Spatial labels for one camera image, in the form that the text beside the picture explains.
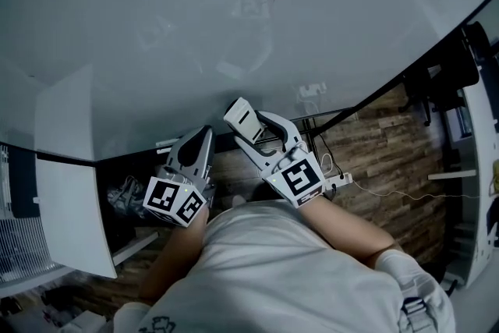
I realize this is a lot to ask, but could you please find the white cabinet panel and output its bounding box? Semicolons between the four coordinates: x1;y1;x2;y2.
34;156;119;279

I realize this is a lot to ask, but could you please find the yellow object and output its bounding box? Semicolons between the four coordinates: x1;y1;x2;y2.
488;161;499;197

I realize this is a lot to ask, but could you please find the white wire rack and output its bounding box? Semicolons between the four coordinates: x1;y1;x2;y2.
0;143;60;282

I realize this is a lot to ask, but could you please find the grey crumpled bag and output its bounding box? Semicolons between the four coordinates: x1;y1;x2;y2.
106;175;157;224

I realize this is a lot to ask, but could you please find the white desk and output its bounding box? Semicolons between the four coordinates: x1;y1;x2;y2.
459;50;499;289

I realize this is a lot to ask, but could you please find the grey chest strap buckle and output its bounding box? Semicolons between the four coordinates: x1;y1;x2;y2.
397;296;434;333

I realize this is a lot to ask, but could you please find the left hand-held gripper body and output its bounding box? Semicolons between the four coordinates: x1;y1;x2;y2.
142;163;216;228

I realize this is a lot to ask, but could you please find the person's left forearm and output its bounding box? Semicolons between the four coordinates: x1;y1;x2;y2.
138;211;208;302

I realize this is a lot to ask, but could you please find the black office chair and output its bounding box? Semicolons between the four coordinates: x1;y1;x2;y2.
401;21;493;126

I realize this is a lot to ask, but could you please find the white cardboard box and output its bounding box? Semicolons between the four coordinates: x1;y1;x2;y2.
58;310;107;333

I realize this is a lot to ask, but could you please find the white T-shirt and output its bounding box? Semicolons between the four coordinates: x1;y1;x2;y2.
112;198;458;333

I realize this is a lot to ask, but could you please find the white power strip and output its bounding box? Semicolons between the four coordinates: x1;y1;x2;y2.
323;172;354;190

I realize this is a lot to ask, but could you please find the black-framed whiteboard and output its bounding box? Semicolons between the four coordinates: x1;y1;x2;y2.
0;0;499;167

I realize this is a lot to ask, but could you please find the black metal stand frame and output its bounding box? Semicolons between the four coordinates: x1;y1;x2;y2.
290;107;363;140

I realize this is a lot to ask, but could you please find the person's right forearm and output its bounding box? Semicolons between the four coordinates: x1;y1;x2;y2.
300;197;399;267

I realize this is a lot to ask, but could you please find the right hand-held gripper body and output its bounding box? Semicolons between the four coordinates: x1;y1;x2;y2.
264;146;327;210

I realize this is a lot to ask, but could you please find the white shelf board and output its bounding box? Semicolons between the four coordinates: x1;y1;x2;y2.
111;231;160;268

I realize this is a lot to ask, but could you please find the white whiteboard eraser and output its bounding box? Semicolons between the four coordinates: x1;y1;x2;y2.
222;97;267;146

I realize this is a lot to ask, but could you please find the grey desk shelf board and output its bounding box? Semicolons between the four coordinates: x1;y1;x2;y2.
427;168;477;182

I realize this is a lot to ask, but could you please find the thin white cable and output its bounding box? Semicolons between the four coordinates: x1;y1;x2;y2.
350;178;481;202

